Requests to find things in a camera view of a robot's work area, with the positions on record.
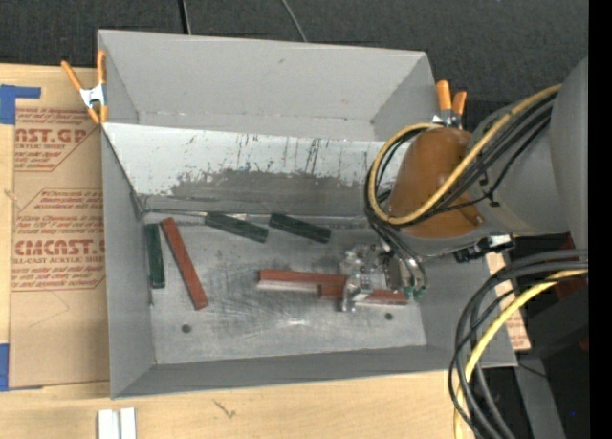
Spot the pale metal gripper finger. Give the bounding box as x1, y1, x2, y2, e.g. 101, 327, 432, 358
339, 244, 384, 277
340, 275, 383, 313

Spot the red-brown flat block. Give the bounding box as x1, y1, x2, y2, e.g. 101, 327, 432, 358
317, 283, 410, 307
256, 269, 349, 294
160, 216, 210, 312

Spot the dark green flat block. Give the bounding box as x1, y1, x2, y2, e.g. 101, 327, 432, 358
268, 212, 333, 245
144, 222, 166, 290
205, 211, 270, 244

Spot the grey metal bin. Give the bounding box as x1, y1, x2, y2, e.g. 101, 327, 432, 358
97, 29, 518, 401

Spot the brown cardboard board red print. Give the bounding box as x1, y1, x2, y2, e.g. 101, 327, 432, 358
0, 62, 532, 391

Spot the black cylinder on white bracket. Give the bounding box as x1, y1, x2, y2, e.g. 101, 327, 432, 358
452, 232, 515, 264

